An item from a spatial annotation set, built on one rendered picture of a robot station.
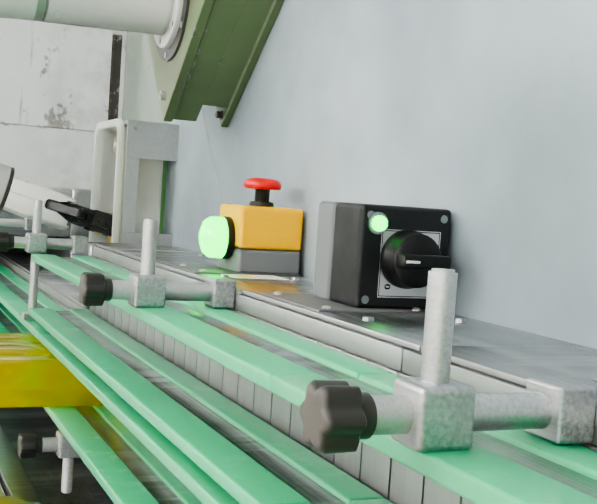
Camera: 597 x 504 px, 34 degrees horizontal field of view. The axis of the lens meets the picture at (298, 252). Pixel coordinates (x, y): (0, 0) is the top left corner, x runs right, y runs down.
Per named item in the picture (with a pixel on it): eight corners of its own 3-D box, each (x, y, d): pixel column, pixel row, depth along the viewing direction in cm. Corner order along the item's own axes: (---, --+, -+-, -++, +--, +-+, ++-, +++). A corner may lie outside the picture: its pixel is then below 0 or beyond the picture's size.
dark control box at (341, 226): (400, 299, 85) (311, 297, 81) (407, 206, 84) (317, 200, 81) (452, 311, 77) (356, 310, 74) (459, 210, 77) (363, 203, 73)
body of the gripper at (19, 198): (-15, 212, 151) (55, 235, 155) (-8, 213, 141) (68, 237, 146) (0, 165, 151) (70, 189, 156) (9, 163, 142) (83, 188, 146)
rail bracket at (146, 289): (226, 305, 88) (75, 302, 83) (231, 223, 88) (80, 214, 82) (241, 311, 84) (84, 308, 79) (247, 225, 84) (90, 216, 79)
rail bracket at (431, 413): (553, 428, 46) (289, 438, 41) (566, 270, 46) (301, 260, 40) (612, 450, 42) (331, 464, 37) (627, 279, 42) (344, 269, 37)
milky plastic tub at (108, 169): (138, 262, 165) (86, 260, 161) (146, 127, 163) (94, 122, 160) (167, 272, 149) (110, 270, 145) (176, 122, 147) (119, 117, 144)
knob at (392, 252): (428, 289, 76) (452, 294, 73) (377, 287, 75) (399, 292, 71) (433, 231, 76) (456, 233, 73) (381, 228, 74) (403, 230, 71)
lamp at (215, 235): (219, 257, 106) (193, 256, 104) (222, 215, 105) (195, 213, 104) (234, 260, 102) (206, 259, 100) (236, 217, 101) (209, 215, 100)
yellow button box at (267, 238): (278, 270, 110) (215, 267, 107) (283, 202, 109) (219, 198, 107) (304, 276, 103) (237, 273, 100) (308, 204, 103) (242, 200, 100)
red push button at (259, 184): (237, 208, 106) (239, 176, 106) (271, 210, 107) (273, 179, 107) (250, 209, 102) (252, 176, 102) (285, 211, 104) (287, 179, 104)
